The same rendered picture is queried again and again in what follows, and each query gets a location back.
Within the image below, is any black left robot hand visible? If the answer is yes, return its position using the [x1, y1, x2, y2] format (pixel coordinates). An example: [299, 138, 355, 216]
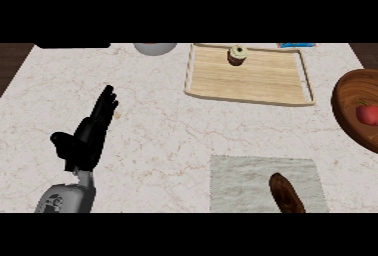
[48, 84, 119, 173]

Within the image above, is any grey round bowl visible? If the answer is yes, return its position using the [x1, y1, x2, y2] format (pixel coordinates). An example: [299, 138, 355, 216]
[132, 43, 178, 57]

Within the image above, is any grey fabric placemat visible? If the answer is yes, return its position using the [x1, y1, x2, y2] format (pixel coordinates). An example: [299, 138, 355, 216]
[209, 154, 330, 214]

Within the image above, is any brown wooden bowl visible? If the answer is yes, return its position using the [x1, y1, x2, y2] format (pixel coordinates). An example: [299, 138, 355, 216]
[330, 68, 378, 155]

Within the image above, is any pale wooden tray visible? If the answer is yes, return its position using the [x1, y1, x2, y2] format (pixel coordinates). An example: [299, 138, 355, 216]
[182, 43, 315, 107]

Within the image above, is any chocolate cupcake with pale frosting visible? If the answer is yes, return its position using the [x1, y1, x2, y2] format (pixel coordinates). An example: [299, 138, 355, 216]
[225, 45, 249, 67]

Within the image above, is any brown elongated bread loaf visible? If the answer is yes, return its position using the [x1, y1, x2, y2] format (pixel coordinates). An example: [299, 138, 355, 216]
[267, 172, 306, 214]

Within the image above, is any blue and orange box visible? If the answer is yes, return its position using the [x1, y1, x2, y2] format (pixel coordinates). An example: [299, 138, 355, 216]
[275, 43, 315, 49]

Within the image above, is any red apple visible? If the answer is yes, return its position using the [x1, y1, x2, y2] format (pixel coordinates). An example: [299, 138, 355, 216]
[355, 101, 378, 127]

